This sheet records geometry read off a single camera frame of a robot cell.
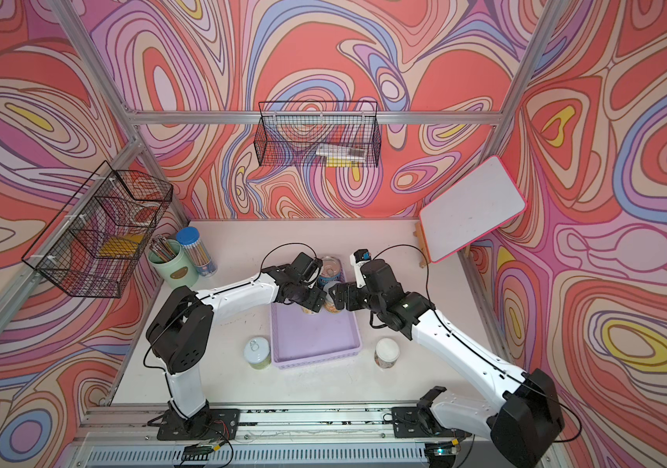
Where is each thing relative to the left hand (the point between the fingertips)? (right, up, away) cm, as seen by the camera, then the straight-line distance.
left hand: (316, 297), depth 92 cm
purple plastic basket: (-5, -12, -4) cm, 14 cm away
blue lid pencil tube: (-39, +19, -3) cm, 44 cm away
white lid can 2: (-2, -2, -10) cm, 11 cm away
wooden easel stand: (+39, +15, +12) cm, 43 cm away
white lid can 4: (-16, -13, -12) cm, 24 cm away
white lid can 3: (+20, -13, -14) cm, 28 cm away
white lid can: (+4, -2, -2) cm, 5 cm away
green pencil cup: (-47, +12, -1) cm, 48 cm away
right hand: (+9, +3, -14) cm, 17 cm away
